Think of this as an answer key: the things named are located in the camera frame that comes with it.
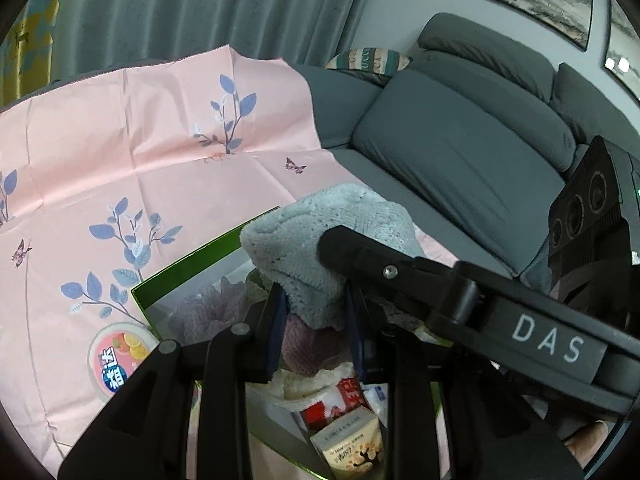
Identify grey sofa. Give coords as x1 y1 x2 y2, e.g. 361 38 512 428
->
295 12 640 301

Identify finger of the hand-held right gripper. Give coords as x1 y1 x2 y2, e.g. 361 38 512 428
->
319 226 497 333

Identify grey green curtain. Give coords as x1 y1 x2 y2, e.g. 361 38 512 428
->
0 0 371 96

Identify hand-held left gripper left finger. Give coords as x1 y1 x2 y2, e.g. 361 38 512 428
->
57 287 288 480

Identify yellow white knit cloth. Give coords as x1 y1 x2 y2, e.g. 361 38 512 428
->
267 360 358 402

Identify person's right hand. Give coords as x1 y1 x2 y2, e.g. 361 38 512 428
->
562 420 611 471

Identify purple knit cloth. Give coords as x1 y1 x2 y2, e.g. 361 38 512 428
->
167 277 353 378

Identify pink floral cloth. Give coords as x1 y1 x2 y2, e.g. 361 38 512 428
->
0 42 451 461

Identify red and white packet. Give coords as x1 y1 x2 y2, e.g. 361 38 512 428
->
300 377 366 431

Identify beige snack carton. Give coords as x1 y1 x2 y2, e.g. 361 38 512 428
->
310 412 386 480

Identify grey fluffy towel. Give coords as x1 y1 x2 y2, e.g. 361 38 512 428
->
240 184 418 331

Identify striped pillow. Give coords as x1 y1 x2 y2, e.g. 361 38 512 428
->
325 47 413 76

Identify green box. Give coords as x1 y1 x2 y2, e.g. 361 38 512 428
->
131 205 451 480

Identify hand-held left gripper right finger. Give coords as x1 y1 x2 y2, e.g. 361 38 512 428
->
345 285 583 480

